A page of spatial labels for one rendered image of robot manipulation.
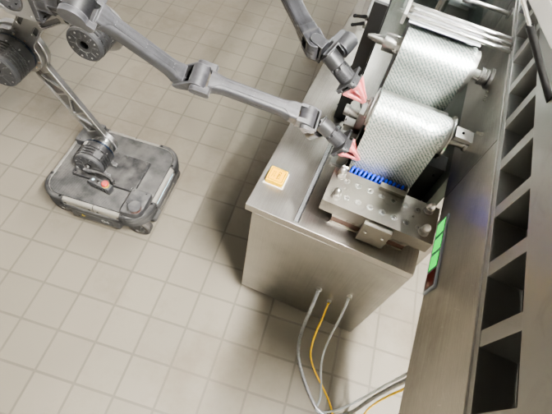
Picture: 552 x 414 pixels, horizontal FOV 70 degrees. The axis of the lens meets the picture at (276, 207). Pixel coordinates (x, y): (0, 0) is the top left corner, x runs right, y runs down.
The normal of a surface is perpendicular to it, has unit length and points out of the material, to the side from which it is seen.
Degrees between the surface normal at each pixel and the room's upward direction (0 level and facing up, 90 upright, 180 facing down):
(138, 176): 0
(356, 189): 0
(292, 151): 0
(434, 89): 92
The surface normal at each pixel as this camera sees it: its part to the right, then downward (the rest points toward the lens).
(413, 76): -0.38, 0.78
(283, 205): 0.13, -0.52
